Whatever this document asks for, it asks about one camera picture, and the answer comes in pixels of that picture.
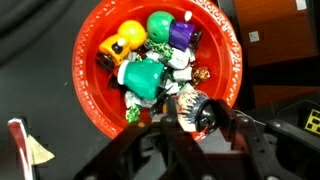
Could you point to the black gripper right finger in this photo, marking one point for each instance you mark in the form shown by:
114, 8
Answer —
283, 150

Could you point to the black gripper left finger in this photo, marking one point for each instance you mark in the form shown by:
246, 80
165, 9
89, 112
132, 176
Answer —
140, 153

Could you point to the green cup-shaped toy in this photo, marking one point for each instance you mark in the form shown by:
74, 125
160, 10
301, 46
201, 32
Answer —
145, 78

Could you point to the red plastic bowl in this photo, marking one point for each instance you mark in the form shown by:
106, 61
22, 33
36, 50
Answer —
86, 83

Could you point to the yellow toy figure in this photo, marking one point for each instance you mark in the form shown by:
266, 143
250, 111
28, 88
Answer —
131, 33

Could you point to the green purple toy figure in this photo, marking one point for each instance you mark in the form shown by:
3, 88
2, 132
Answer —
160, 26

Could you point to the yellow black grid object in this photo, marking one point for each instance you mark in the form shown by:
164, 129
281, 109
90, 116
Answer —
314, 121

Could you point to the white green wrapped candy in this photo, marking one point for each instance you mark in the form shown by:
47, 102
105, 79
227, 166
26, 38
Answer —
133, 111

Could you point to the gold brown candy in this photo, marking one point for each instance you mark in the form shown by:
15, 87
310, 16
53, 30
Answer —
200, 75

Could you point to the beige triangular scrap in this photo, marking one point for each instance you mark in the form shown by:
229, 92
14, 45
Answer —
40, 151

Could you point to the green foil candy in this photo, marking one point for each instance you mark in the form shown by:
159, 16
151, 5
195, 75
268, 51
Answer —
160, 48

